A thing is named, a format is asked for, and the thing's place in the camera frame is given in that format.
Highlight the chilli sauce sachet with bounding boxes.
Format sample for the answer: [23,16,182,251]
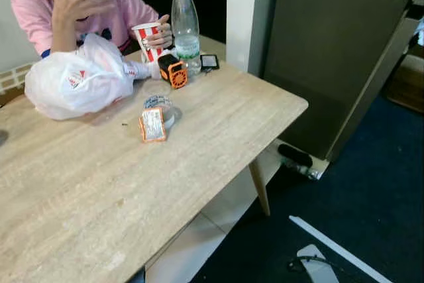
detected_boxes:
[138,107,168,143]

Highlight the white fridge with dark doors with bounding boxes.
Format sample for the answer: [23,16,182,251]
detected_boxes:
[225,0,424,163]

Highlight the brown cardboard box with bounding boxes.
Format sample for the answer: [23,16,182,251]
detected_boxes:
[386,54,424,113]

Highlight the dark blue floor mat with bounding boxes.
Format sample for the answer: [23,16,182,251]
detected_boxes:
[192,94,424,283]

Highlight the small green-capped bottle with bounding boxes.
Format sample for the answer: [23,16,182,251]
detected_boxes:
[296,162,322,181]

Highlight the white floor strip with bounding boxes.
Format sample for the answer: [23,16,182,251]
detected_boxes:
[289,215,393,283]

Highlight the orange black small device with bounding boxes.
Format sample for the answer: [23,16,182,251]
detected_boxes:
[158,54,189,90]

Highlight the large clear water bottle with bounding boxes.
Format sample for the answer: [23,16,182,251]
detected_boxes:
[171,0,201,77]

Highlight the red white striped paper cup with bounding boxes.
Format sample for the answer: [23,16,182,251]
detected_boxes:
[131,22,163,65]

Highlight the person in pink shirt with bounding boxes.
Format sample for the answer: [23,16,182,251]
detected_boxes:
[10,0,174,62]

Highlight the white plastic bag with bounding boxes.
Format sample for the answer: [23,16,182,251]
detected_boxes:
[25,33,160,121]

